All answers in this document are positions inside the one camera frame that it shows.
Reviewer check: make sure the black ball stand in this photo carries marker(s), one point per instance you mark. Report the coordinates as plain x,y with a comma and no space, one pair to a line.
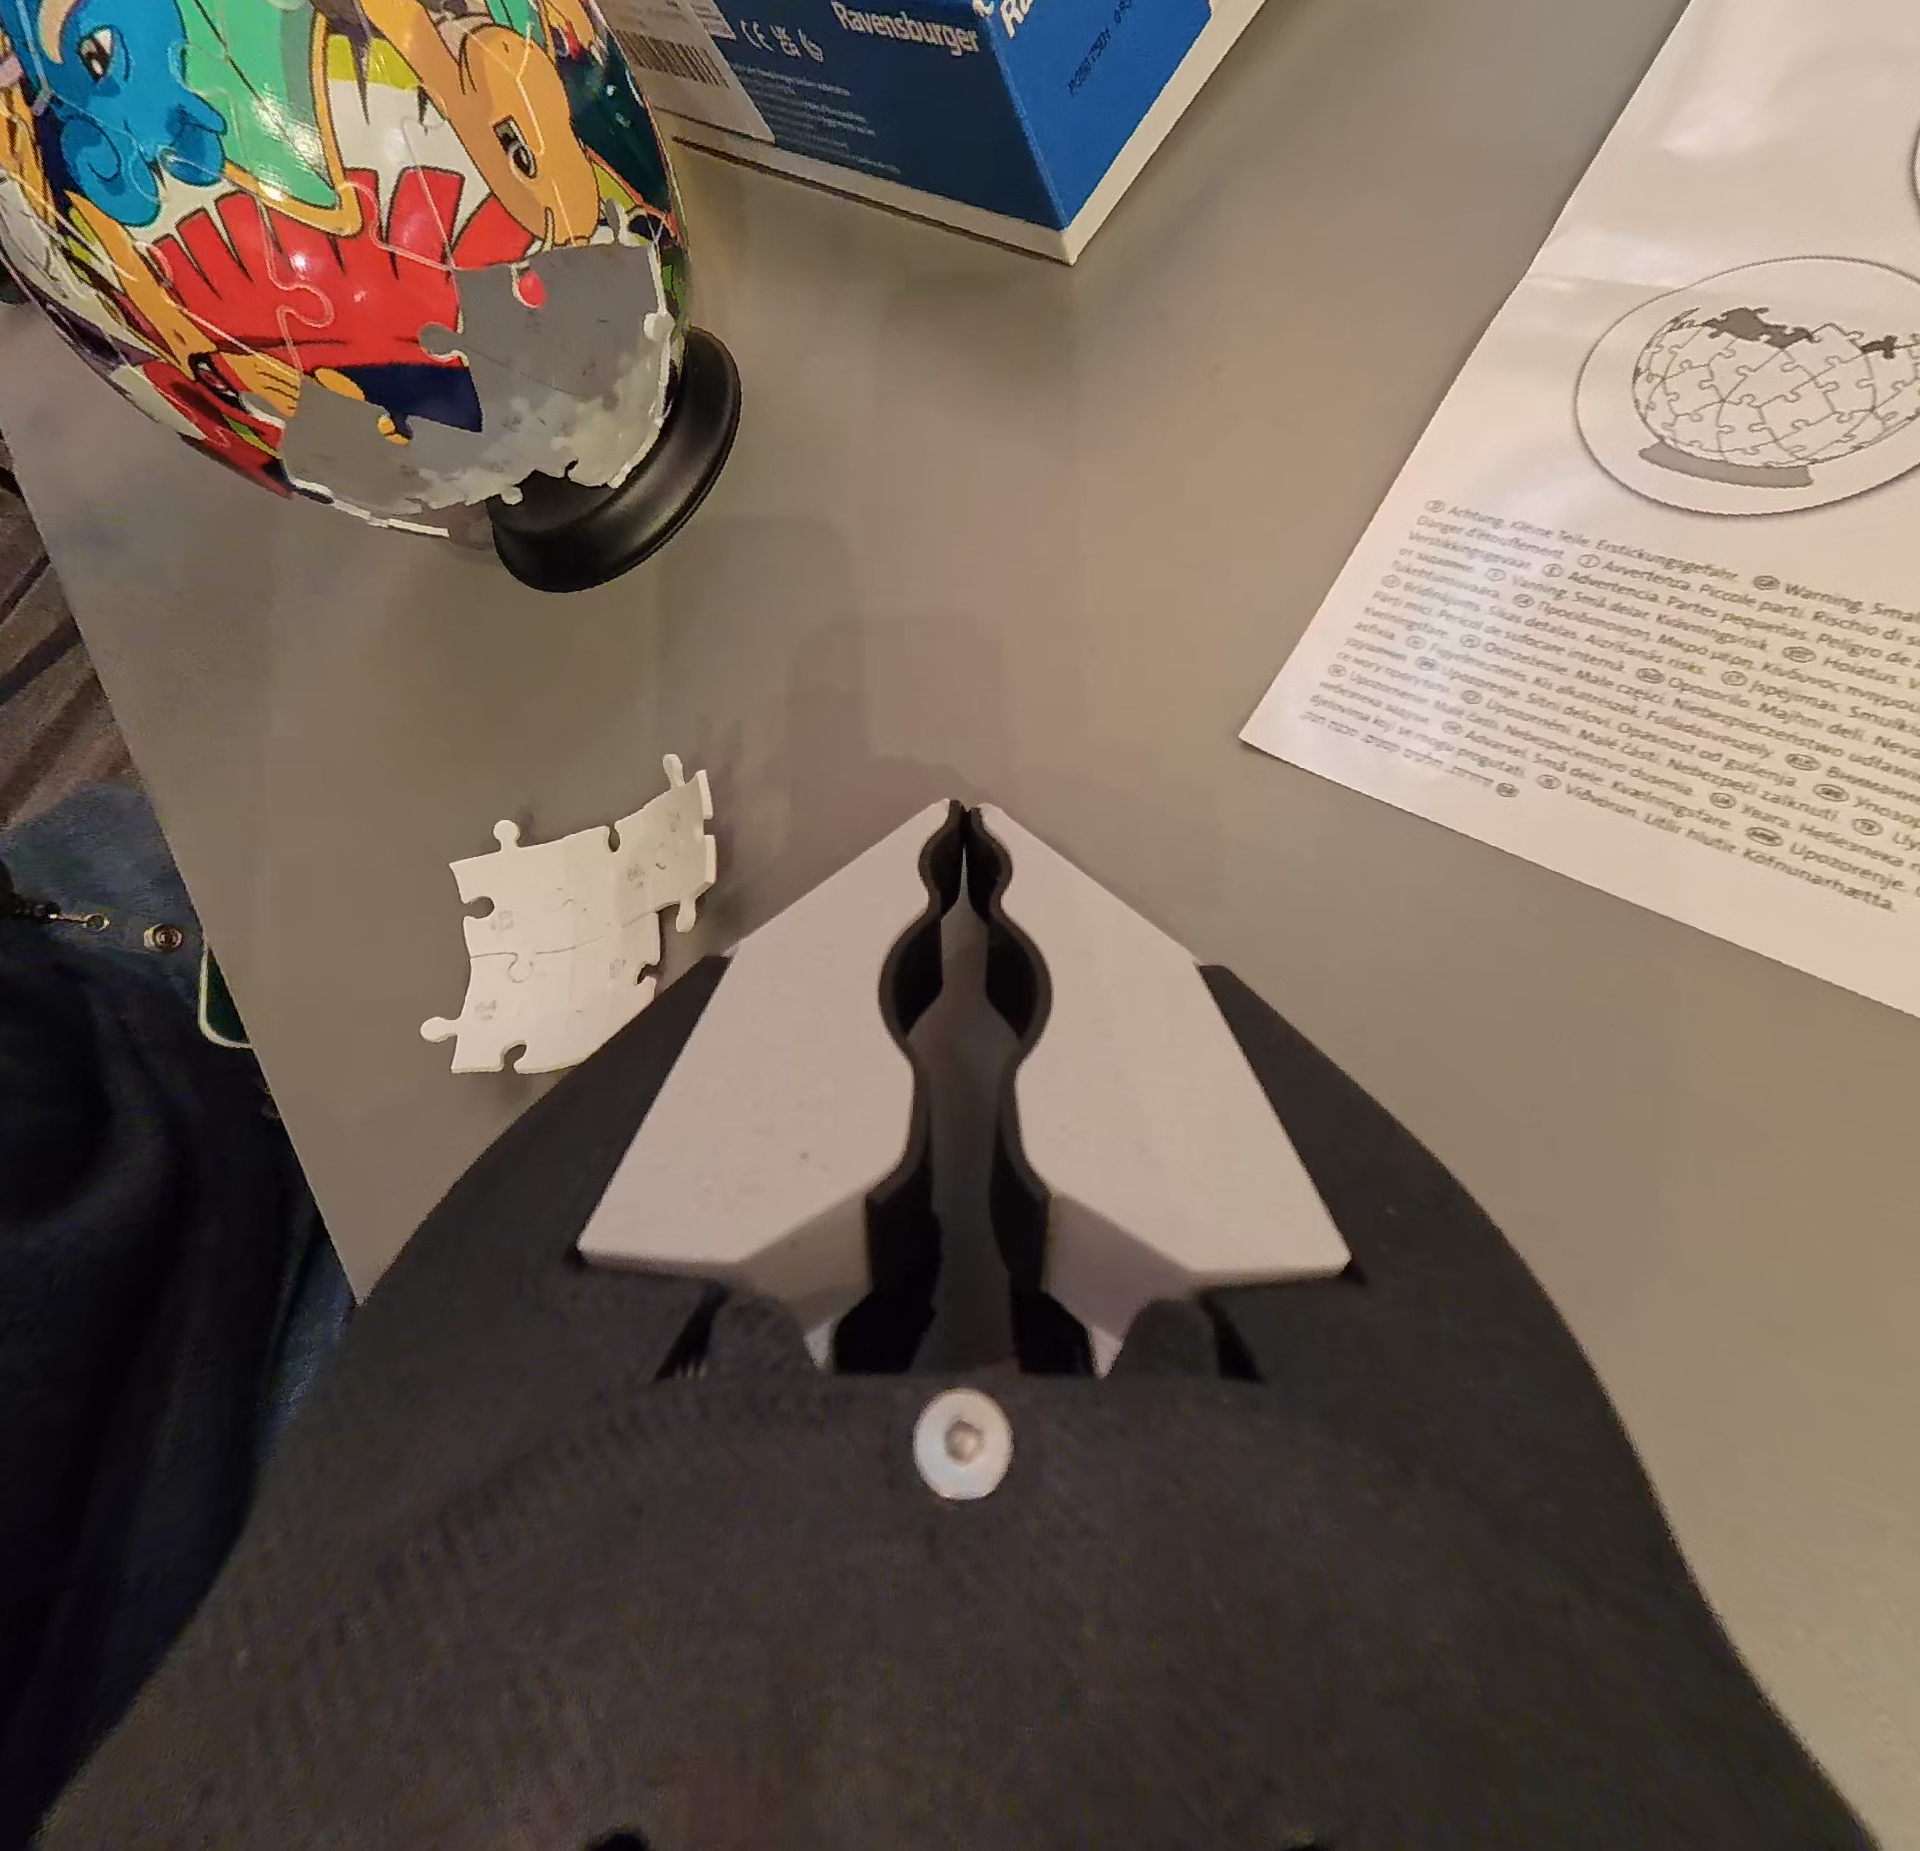
660,488

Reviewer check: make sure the colourful puzzle ball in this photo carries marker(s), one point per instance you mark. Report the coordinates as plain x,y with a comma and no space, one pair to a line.
301,155

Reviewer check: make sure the blue puzzle box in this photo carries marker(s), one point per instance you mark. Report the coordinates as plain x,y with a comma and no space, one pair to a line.
930,112

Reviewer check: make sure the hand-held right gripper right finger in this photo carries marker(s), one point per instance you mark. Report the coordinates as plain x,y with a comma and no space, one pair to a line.
1169,1116

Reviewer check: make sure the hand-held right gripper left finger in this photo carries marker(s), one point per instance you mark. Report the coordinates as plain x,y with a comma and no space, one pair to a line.
749,1116

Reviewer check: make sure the joined white puzzle pieces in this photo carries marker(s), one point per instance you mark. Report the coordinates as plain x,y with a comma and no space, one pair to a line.
557,951

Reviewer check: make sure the white instruction sheet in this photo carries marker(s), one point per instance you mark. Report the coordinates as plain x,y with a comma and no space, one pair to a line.
1576,531

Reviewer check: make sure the person's leg in blue jeans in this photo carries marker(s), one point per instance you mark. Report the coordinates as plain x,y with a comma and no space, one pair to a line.
60,839

